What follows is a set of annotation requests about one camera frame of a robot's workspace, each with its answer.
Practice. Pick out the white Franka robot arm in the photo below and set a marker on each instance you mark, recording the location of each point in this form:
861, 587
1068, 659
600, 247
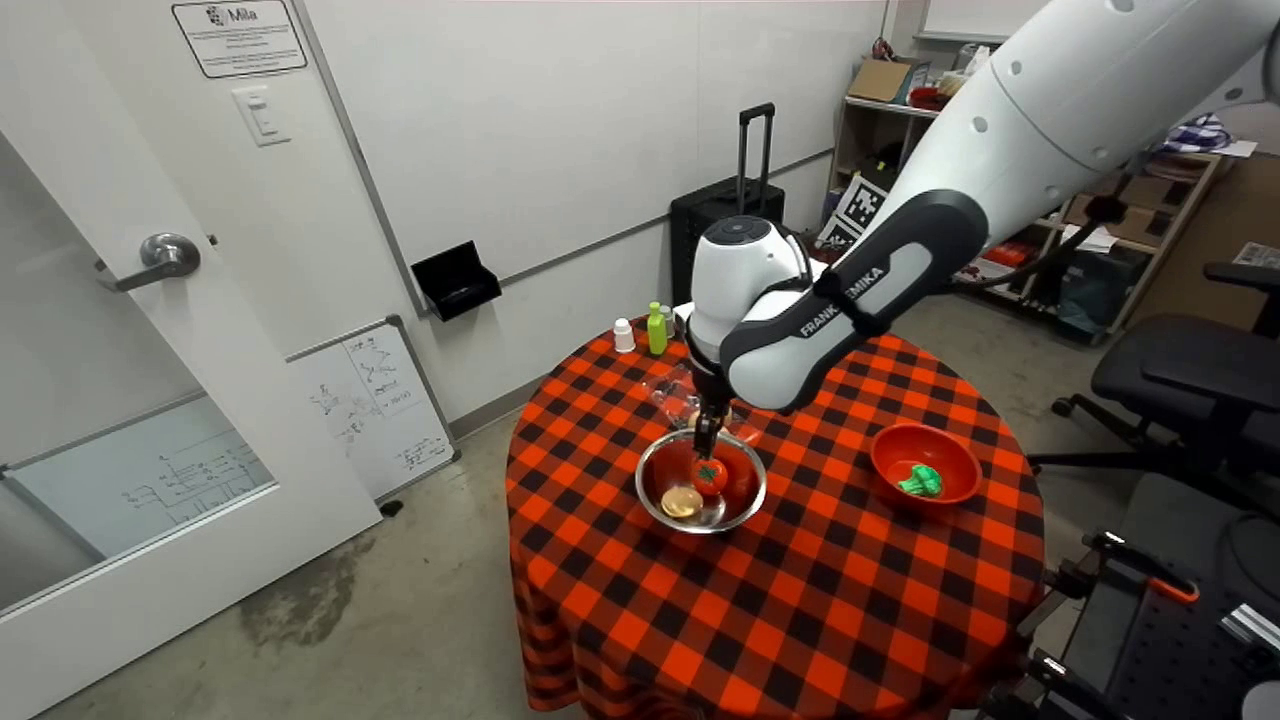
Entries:
1064, 121

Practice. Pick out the white light switch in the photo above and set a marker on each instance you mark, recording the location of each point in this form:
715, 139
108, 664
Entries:
263, 116

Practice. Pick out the silver metal bowl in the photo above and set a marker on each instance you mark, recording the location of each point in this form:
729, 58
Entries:
741, 501

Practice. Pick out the beige egg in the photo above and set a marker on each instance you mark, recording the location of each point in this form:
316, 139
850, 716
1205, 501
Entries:
683, 501

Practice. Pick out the black office chair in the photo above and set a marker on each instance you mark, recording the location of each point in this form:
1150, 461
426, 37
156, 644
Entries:
1184, 384

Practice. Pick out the red bowl with green ball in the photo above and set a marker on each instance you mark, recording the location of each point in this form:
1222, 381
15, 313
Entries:
933, 446

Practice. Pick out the small leaning whiteboard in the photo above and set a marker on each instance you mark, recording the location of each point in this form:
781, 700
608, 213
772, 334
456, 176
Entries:
380, 406

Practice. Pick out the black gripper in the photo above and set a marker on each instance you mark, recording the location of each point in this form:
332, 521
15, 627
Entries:
711, 401

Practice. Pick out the black wall box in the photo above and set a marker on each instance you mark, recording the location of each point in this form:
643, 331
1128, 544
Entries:
456, 280

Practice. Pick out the black white marker board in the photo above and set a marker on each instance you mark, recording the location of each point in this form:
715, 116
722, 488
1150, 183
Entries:
857, 210

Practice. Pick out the orange black plaid tablecloth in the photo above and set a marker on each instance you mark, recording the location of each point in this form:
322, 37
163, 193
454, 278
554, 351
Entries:
800, 600

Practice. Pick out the black orange clamp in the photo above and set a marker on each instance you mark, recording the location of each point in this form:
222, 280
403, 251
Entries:
1144, 564

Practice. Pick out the small white bottle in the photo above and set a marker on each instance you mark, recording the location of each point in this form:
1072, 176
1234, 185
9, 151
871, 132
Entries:
620, 337

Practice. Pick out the wooden storage shelf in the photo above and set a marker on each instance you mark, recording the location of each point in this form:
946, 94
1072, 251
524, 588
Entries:
1122, 225

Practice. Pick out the green plastic bottle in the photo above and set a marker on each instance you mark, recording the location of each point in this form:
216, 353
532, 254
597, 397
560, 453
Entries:
656, 331

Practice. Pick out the black rolling suitcase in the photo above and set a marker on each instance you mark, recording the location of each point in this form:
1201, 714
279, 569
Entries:
715, 222

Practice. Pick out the green spiky ball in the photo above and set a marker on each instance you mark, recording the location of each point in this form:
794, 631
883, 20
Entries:
921, 482

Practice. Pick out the white door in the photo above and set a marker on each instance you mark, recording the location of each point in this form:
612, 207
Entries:
163, 401

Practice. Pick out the white door sign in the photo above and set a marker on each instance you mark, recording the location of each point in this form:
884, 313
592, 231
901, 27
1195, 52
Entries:
242, 37

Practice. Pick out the brown cardboard box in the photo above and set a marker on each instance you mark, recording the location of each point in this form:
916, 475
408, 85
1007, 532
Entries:
883, 83

